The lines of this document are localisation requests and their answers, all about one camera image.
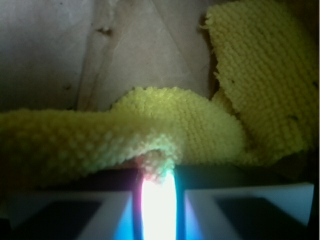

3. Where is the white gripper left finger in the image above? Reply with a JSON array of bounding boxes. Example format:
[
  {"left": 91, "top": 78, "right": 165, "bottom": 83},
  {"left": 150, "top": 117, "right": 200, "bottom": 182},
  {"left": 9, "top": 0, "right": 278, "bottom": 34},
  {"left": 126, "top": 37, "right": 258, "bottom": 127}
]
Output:
[{"left": 0, "top": 169, "right": 140, "bottom": 240}]

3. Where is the brown paper bag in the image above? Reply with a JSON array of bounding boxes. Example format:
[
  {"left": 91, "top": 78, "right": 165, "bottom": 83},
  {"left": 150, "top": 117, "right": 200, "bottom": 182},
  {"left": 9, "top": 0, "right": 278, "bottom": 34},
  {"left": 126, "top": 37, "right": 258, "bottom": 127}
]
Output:
[{"left": 0, "top": 0, "right": 320, "bottom": 181}]

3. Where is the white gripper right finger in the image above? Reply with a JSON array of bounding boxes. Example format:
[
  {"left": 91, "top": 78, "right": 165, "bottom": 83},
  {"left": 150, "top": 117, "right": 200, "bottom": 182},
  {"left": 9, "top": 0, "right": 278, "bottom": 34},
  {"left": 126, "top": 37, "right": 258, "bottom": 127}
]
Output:
[{"left": 175, "top": 166, "right": 315, "bottom": 240}]

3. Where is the yellow microfiber cloth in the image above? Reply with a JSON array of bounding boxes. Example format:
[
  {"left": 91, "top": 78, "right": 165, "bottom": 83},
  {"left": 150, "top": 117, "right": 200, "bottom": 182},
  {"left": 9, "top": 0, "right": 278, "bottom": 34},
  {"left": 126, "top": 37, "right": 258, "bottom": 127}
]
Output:
[{"left": 0, "top": 0, "right": 319, "bottom": 192}]

